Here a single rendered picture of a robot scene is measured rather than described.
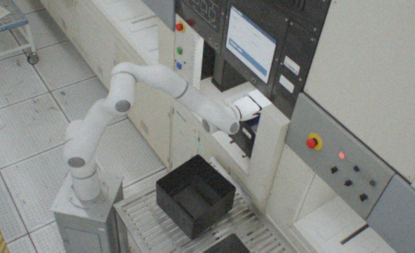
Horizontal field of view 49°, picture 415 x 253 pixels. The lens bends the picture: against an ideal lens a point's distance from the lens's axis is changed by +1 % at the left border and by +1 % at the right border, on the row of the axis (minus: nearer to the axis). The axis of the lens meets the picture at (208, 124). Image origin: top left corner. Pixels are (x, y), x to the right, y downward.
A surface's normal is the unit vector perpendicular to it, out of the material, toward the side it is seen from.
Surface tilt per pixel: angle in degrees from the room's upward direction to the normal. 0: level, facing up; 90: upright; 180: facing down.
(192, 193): 0
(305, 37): 90
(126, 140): 0
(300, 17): 90
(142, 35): 0
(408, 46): 90
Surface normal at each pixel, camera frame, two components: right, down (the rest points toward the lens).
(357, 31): -0.82, 0.37
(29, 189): 0.07, -0.69
